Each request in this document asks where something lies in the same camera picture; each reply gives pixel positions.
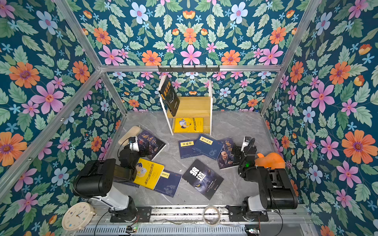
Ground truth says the yellow cartoon cover book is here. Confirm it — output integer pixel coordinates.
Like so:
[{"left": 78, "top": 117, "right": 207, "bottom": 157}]
[{"left": 133, "top": 158, "right": 165, "bottom": 190}]

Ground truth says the blue book yellow label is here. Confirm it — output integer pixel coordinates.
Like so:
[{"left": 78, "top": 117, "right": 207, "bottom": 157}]
[
  {"left": 178, "top": 139, "right": 202, "bottom": 159},
  {"left": 193, "top": 134, "right": 223, "bottom": 160}
]

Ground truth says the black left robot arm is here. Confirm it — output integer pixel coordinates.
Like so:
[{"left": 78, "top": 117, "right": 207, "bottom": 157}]
[{"left": 73, "top": 136, "right": 143, "bottom": 222}]

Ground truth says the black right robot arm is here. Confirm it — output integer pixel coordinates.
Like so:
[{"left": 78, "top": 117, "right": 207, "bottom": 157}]
[{"left": 232, "top": 143, "right": 298, "bottom": 221}]

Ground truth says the dark portrait book left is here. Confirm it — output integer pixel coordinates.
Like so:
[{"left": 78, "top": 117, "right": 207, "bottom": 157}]
[{"left": 137, "top": 130, "right": 166, "bottom": 161}]

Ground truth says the dark portrait book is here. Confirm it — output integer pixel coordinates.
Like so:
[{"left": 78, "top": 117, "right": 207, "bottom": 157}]
[
  {"left": 137, "top": 130, "right": 166, "bottom": 161},
  {"left": 217, "top": 137, "right": 240, "bottom": 170}
]

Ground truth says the dark portrait book right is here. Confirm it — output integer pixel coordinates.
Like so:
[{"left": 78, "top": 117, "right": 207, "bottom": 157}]
[{"left": 217, "top": 137, "right": 240, "bottom": 170}]

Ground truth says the beige oblong pad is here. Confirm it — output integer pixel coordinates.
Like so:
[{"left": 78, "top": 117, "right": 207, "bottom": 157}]
[{"left": 118, "top": 126, "right": 142, "bottom": 146}]

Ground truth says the orange gourd toy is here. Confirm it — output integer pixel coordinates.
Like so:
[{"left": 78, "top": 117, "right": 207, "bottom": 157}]
[{"left": 255, "top": 152, "right": 285, "bottom": 170}]

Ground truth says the blue book under yellow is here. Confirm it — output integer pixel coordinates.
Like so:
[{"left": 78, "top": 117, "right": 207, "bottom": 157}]
[{"left": 120, "top": 182, "right": 140, "bottom": 188}]

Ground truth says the blue book front centre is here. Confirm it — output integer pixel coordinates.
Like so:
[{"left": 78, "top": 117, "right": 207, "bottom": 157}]
[{"left": 154, "top": 170, "right": 182, "bottom": 198}]

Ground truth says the black wolf cover book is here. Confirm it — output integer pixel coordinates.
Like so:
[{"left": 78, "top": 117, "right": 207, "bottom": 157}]
[{"left": 182, "top": 159, "right": 224, "bottom": 200}]

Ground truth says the yellow book under shelf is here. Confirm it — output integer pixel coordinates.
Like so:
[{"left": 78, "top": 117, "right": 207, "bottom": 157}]
[{"left": 174, "top": 118, "right": 204, "bottom": 133}]

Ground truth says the wooden white bookshelf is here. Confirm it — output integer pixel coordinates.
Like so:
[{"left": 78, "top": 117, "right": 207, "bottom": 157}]
[{"left": 158, "top": 81, "right": 213, "bottom": 135}]

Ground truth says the black book on shelf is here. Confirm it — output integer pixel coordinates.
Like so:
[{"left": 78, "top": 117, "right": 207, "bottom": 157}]
[{"left": 158, "top": 76, "right": 180, "bottom": 117}]

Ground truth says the cream round clock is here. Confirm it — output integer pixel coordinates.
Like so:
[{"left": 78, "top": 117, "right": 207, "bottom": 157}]
[{"left": 62, "top": 202, "right": 95, "bottom": 231}]

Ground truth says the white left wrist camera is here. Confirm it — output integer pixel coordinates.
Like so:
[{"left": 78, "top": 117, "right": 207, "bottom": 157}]
[{"left": 128, "top": 136, "right": 139, "bottom": 152}]

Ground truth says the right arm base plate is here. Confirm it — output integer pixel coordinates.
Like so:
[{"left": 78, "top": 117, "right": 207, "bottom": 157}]
[{"left": 225, "top": 205, "right": 269, "bottom": 222}]

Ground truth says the tape roll ring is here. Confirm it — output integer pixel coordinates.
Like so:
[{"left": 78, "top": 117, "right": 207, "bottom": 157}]
[{"left": 202, "top": 206, "right": 221, "bottom": 227}]

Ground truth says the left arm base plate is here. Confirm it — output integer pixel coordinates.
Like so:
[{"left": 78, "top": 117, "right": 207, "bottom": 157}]
[{"left": 110, "top": 206, "right": 152, "bottom": 223}]

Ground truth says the black hook rail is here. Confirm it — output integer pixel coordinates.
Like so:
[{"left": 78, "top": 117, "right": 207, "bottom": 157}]
[{"left": 158, "top": 65, "right": 221, "bottom": 73}]

